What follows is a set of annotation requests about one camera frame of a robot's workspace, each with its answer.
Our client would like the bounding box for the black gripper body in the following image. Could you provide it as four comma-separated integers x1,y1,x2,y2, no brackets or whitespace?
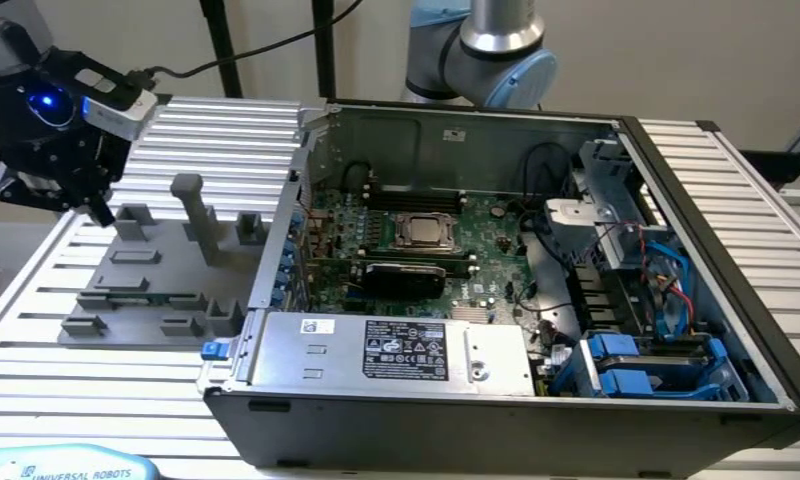
0,48,136,215

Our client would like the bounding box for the black RAM slot bank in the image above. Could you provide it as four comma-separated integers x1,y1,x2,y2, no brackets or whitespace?
365,188,465,212

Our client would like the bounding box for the grey parts rack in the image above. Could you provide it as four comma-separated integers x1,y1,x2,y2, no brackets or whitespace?
56,172,277,351

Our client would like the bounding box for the black stand pole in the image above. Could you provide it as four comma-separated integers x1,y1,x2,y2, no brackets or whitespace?
310,0,339,100
198,0,246,99

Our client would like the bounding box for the silver power supply unit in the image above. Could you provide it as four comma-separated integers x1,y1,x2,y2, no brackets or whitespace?
235,311,542,399

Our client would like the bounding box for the black graphics card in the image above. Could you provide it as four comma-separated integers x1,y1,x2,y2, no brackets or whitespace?
358,261,450,302

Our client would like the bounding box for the CPU socket with silver CPU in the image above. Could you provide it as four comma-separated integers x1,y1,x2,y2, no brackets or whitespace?
387,211,474,252

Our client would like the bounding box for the Universal Robots teal cover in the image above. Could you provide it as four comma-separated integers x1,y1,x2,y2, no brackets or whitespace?
0,442,160,480

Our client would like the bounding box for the green motherboard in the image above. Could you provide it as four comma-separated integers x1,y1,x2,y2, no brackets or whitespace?
303,187,549,326

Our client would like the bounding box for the silver drive cage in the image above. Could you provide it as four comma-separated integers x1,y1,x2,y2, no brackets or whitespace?
545,138,670,274

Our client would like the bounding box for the black open PC case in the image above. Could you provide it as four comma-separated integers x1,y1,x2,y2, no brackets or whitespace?
202,101,800,470

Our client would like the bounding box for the blue disk bay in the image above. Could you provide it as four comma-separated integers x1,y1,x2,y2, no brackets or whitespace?
551,328,744,402

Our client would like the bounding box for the black box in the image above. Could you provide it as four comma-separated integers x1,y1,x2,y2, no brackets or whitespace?
738,148,800,190

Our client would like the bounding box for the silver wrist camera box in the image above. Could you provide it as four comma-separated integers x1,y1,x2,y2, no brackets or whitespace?
74,68,160,142

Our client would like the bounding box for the black camera cable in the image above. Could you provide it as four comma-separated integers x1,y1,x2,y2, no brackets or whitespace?
127,0,369,87

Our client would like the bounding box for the short black wire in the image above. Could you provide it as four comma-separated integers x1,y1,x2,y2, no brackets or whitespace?
343,161,377,195

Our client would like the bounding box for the black looped wire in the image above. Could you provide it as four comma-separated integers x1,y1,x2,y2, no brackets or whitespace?
521,141,577,204

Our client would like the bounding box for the blue flat wire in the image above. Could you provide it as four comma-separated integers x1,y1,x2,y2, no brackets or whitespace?
643,239,700,331

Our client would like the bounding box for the red wire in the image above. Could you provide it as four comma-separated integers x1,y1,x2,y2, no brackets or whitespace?
630,224,700,329

